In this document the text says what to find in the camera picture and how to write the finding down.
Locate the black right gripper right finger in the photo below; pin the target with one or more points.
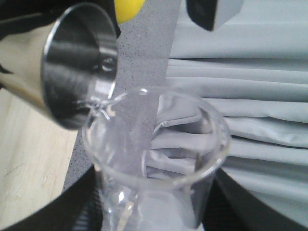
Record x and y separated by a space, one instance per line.
230 207

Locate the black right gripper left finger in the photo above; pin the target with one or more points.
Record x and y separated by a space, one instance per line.
76 209

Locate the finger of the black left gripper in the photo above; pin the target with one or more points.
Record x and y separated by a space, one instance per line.
20 16

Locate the steel double jigger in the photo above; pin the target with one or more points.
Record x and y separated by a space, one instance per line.
59 67

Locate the glass measuring beaker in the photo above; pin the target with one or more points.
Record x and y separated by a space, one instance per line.
155 152

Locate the wooden cutting board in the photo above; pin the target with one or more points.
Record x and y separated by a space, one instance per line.
34 157

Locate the yellow lemon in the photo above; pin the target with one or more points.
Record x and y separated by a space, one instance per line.
127 9

